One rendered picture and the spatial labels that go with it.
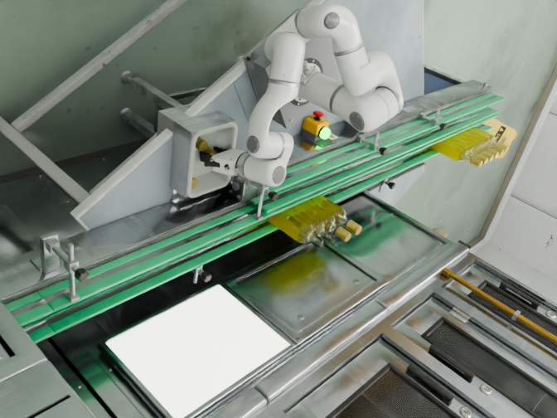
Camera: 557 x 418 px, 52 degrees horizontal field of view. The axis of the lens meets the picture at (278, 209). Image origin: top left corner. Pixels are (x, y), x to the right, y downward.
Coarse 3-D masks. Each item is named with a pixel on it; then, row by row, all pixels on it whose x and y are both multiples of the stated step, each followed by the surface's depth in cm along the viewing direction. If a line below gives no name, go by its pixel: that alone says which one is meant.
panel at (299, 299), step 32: (288, 256) 195; (320, 256) 198; (352, 256) 200; (224, 288) 175; (256, 288) 178; (288, 288) 181; (320, 288) 184; (352, 288) 186; (384, 288) 191; (288, 320) 169; (320, 320) 170; (288, 352) 159; (160, 416) 136; (192, 416) 136
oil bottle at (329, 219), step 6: (300, 204) 196; (306, 204) 196; (312, 204) 197; (312, 210) 194; (318, 210) 194; (324, 210) 195; (318, 216) 191; (324, 216) 191; (330, 216) 192; (324, 222) 190; (330, 222) 190
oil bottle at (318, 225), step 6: (294, 210) 192; (300, 210) 192; (306, 210) 193; (300, 216) 189; (306, 216) 189; (312, 216) 190; (312, 222) 187; (318, 222) 188; (318, 228) 186; (324, 228) 188; (318, 234) 187
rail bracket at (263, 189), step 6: (246, 180) 178; (258, 186) 175; (264, 186) 174; (264, 192) 174; (270, 192) 172; (276, 192) 172; (270, 198) 172; (276, 198) 173; (258, 210) 179; (258, 216) 180
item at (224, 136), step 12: (204, 132) 160; (216, 132) 175; (228, 132) 172; (192, 144) 160; (216, 144) 177; (228, 144) 174; (192, 156) 162; (192, 168) 165; (204, 168) 179; (204, 180) 178; (216, 180) 180; (228, 180) 180; (192, 192) 172; (204, 192) 174
